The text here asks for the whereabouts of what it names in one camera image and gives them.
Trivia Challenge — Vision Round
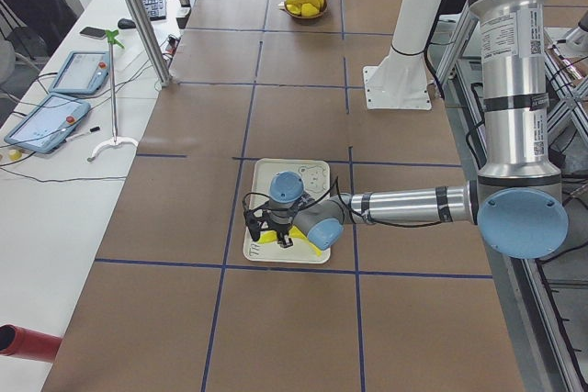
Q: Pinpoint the small yellow object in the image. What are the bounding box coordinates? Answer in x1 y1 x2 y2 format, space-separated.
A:
8 150 22 162

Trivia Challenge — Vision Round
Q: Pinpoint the woven brown fruit basket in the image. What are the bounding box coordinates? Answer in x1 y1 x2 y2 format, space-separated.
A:
283 0 327 20

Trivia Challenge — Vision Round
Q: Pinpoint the black white marker pen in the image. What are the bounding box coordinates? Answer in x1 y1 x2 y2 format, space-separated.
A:
64 126 101 142

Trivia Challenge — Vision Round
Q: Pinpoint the red cylinder tube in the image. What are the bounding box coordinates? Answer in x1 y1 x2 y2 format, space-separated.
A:
1 324 62 363

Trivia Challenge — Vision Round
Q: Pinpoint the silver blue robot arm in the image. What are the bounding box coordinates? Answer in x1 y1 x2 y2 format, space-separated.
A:
243 0 569 259

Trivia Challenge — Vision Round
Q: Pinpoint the black computer mouse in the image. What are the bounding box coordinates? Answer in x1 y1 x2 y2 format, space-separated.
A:
118 18 136 29

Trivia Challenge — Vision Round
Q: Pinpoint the aluminium frame post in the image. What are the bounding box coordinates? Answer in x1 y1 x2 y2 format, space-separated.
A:
125 0 172 87

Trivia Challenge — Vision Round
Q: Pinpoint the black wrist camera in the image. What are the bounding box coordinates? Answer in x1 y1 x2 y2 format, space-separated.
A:
243 210 265 241

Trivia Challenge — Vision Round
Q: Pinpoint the black smartphone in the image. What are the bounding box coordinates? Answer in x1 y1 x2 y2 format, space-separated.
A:
79 27 107 39

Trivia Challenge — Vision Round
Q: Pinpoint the blue teach pendant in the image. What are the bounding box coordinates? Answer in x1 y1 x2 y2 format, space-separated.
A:
4 93 91 154
49 51 109 95

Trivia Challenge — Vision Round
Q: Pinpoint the far blue teach pendant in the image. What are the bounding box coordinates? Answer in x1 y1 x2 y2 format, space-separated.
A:
49 51 109 95

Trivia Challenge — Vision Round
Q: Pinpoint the white stand with green clip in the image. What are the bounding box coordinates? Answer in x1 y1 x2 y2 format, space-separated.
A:
87 29 139 162

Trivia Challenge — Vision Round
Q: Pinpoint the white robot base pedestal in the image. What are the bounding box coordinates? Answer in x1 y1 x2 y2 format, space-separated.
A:
363 0 442 110

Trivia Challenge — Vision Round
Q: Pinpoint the near blue teach pendant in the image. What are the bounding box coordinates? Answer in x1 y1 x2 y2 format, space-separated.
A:
4 93 91 154

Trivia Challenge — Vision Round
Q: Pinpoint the white bear print tray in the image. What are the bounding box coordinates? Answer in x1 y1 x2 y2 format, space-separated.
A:
242 159 342 264

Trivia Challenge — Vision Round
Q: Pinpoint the aluminium frame rack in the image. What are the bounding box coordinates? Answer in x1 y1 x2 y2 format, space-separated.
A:
436 9 587 391

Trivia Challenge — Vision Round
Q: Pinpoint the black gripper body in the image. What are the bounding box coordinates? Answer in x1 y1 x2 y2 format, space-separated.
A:
263 201 298 232

